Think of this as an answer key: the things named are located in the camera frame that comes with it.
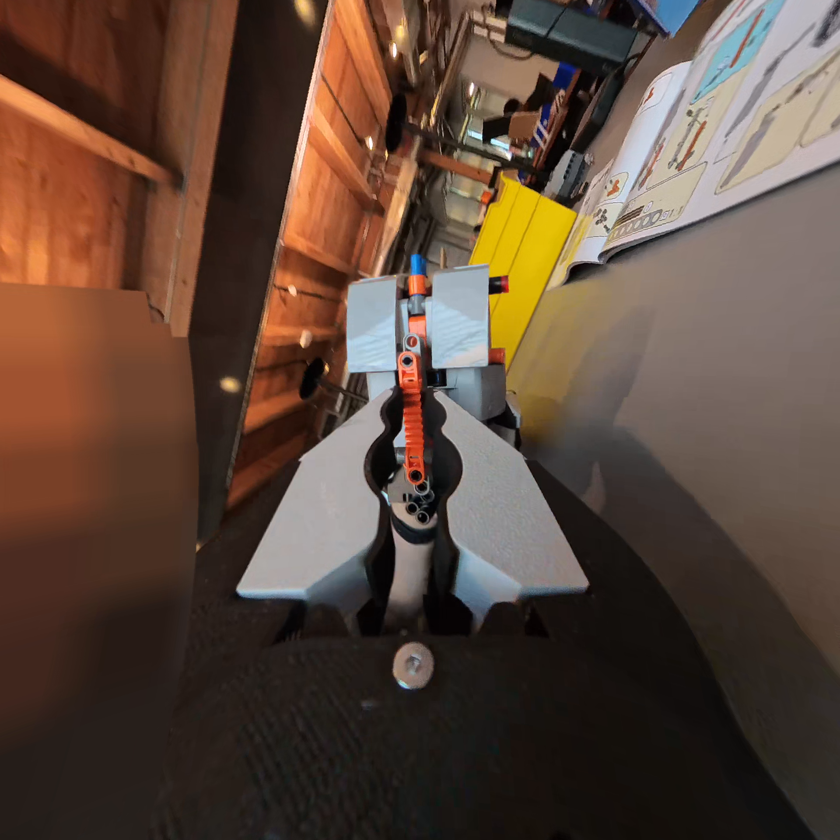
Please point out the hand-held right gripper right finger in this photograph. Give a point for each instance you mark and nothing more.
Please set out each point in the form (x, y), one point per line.
(512, 525)

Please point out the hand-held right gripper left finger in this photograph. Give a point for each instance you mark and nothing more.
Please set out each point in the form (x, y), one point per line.
(308, 525)

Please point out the grey orange toy robot model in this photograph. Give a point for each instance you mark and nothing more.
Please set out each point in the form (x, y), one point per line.
(374, 321)

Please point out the grey desk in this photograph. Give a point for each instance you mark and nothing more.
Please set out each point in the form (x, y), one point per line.
(722, 394)

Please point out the black ceiling lamp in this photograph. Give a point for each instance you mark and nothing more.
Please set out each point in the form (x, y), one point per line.
(313, 379)
(397, 121)

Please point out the yellow plastic bin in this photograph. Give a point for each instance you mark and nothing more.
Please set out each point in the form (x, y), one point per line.
(525, 262)

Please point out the grey toy part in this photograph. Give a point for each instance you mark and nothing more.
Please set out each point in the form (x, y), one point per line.
(568, 174)

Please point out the open white instruction booklet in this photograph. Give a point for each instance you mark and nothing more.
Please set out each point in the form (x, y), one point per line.
(722, 131)

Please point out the dark grey flat box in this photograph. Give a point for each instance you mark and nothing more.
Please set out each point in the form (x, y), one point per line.
(571, 36)

